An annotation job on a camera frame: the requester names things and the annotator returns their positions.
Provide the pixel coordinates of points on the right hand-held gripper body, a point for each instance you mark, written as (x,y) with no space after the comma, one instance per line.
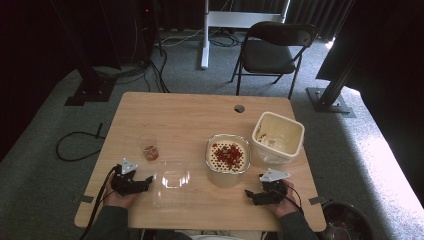
(273,191)

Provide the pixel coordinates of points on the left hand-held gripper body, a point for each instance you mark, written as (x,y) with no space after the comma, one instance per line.
(125,185)

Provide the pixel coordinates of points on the steel pot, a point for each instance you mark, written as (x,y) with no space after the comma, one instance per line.
(226,178)

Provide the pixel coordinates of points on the red chopped food pieces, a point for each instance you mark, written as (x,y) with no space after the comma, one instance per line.
(229,155)

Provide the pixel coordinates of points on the cream perforated strainer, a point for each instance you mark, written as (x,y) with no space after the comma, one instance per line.
(216,163)

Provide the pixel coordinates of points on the cream plastic bin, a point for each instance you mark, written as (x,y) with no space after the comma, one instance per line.
(283,128)

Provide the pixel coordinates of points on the person's left hand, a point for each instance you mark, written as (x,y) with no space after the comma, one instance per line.
(118,200)

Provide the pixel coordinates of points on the person's right hand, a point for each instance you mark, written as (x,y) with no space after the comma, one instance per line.
(286,206)

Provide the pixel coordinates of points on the clear rectangular plastic container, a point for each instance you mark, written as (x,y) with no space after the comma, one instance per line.
(171,183)

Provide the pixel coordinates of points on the clear plastic cup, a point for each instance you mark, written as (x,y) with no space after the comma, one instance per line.
(150,150)

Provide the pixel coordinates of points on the pale food scraps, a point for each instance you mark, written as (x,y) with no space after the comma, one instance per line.
(270,140)

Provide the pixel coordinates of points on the person's light clothing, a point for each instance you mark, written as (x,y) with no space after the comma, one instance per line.
(213,237)

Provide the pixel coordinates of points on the dark round bucket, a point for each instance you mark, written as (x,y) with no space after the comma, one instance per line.
(346,220)

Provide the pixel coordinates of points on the grey table grommet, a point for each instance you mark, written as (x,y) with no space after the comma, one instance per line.
(239,108)

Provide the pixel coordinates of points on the black metal stand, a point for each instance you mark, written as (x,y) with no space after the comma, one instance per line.
(328,100)
(91,83)

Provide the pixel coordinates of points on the black folding chair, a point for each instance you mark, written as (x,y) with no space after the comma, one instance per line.
(270,55)

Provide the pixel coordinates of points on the dark curtain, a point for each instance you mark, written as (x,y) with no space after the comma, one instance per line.
(313,16)

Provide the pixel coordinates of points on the white desk frame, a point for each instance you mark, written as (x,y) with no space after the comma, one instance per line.
(205,40)

